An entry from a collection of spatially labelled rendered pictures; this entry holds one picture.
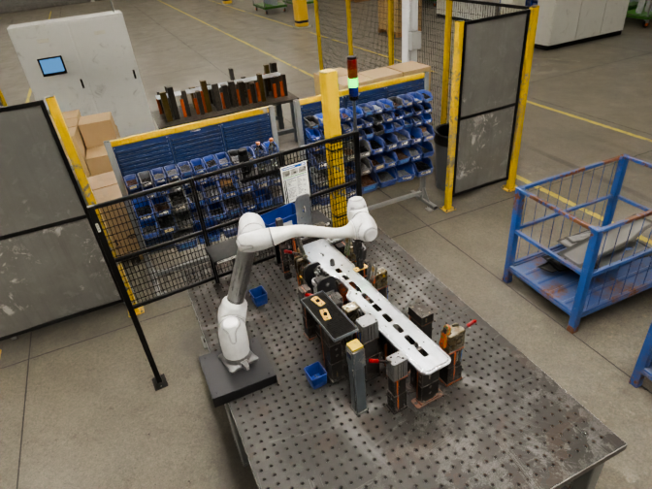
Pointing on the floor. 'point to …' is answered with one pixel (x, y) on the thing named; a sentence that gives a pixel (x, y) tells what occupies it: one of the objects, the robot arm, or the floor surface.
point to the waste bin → (441, 154)
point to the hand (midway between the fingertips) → (360, 262)
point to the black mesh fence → (218, 225)
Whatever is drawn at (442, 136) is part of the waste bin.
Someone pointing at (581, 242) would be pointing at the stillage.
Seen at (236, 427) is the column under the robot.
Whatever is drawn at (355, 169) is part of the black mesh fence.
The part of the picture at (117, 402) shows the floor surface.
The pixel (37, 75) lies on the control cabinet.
